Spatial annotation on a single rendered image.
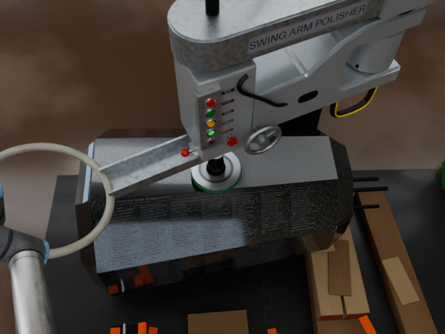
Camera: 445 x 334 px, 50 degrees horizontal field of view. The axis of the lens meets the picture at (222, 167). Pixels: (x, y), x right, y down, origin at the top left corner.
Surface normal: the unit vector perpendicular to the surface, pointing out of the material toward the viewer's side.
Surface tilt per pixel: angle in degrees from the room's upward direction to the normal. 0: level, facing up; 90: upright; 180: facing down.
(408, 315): 0
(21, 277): 26
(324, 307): 0
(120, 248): 45
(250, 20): 0
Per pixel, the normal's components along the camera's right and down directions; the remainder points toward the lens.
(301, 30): 0.42, 0.76
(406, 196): 0.00, -0.54
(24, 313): -0.29, -0.76
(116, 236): 0.07, 0.21
